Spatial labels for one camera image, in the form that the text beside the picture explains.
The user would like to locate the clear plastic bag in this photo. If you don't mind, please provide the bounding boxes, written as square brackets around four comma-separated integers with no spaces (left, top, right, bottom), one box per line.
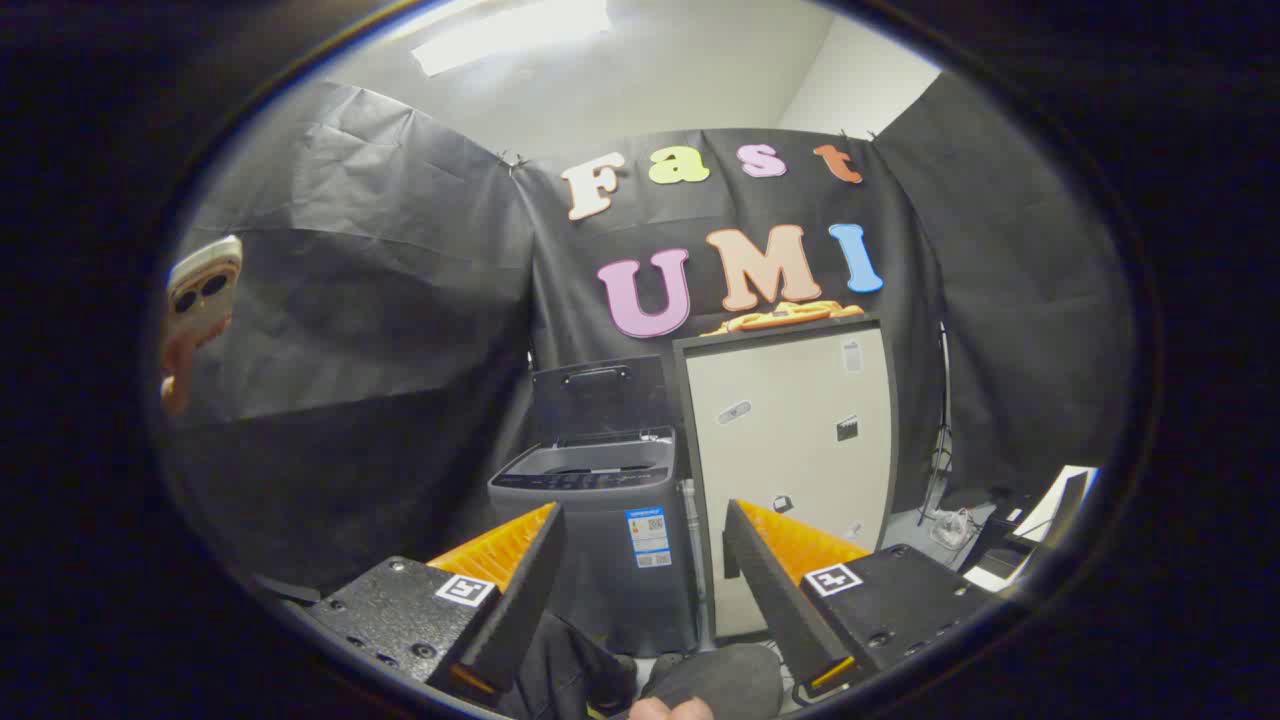
[930,508,977,550]

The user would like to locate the grey washing machine with lid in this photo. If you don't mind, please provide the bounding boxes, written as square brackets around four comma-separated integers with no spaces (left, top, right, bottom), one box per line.
[488,355,701,657]

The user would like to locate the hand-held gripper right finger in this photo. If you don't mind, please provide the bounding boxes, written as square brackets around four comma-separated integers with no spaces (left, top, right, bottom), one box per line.
[723,498,1004,706]

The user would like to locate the pale smartphone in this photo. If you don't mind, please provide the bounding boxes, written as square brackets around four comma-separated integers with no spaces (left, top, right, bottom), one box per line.
[165,235,244,347]

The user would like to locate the black hanging cables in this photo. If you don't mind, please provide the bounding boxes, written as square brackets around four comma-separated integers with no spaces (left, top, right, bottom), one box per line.
[916,320,956,526]

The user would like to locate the grey drain hose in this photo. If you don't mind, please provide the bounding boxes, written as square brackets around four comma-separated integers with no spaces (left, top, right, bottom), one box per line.
[678,480,715,651]

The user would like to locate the orange-yellow polo shirt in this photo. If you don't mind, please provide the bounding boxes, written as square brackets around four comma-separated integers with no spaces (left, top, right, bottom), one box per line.
[700,300,866,337]

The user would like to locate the black backdrop cloth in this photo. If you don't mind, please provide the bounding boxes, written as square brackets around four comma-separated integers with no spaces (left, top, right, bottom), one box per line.
[165,75,1136,601]

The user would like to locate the beige cabinet with dark frame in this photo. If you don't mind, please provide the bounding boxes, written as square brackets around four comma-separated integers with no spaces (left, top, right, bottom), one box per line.
[673,315,899,641]

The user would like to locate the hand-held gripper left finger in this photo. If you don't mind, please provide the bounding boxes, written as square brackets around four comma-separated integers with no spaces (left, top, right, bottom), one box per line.
[283,502,567,697]

